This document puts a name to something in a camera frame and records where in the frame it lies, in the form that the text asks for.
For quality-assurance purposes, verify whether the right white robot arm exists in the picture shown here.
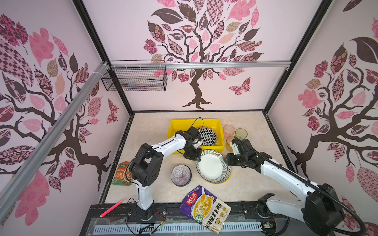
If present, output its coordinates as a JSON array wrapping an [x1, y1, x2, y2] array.
[[224, 138, 345, 236]]

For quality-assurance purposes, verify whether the black wire basket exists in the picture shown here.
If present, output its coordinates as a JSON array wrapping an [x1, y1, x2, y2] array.
[[101, 59, 168, 92]]

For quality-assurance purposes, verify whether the green translucent cup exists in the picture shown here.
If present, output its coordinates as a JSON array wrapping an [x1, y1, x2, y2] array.
[[235, 128, 248, 139]]

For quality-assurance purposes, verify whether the yellow translucent cup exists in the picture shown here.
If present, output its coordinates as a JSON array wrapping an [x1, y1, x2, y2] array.
[[225, 136, 235, 152]]

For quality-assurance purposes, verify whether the white striped rim plate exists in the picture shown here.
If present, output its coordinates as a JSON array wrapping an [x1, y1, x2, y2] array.
[[196, 149, 230, 183]]

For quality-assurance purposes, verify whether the pink translucent cup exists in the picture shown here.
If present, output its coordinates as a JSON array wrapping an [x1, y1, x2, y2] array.
[[223, 124, 235, 139]]

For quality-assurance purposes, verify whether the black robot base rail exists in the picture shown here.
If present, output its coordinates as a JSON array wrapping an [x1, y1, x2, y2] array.
[[79, 200, 334, 236]]

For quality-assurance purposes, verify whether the purple patterned bowl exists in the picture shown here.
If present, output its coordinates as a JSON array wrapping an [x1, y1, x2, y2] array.
[[171, 165, 192, 187]]

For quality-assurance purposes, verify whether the aluminium rail back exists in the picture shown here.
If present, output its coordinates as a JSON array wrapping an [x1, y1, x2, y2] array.
[[111, 61, 291, 70]]

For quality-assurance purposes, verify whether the aluminium rail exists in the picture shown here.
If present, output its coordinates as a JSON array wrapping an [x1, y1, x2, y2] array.
[[111, 61, 291, 70], [1, 62, 109, 220]]

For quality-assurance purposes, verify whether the yellow dotted plate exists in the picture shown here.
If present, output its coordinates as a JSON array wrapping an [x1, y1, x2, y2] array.
[[207, 166, 232, 184]]

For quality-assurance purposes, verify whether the black corrugated cable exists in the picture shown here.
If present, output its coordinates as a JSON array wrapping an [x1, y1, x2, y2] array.
[[234, 137, 367, 236]]

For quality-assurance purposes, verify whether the yellow plastic bin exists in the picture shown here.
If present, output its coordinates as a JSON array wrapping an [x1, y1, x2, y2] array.
[[168, 118, 225, 153]]

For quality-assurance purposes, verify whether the pink marker pen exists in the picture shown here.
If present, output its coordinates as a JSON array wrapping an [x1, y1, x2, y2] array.
[[100, 201, 123, 218]]

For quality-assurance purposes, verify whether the black white geometric plate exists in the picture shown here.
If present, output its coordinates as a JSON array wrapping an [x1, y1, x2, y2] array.
[[198, 127, 218, 147]]

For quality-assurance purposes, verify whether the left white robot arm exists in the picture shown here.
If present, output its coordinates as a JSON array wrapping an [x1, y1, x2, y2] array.
[[129, 126, 202, 221]]

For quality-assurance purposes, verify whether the white vent grille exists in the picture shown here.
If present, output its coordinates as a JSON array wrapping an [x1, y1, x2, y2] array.
[[90, 222, 262, 236]]

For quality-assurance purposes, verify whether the purple seasoning packet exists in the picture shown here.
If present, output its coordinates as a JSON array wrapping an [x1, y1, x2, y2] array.
[[180, 185, 231, 235]]

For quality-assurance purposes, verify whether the green food packet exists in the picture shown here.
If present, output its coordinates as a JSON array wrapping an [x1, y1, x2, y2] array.
[[111, 161, 132, 186]]

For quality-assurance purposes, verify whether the aluminium rail left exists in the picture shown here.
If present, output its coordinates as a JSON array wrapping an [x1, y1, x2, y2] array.
[[1, 62, 109, 220]]

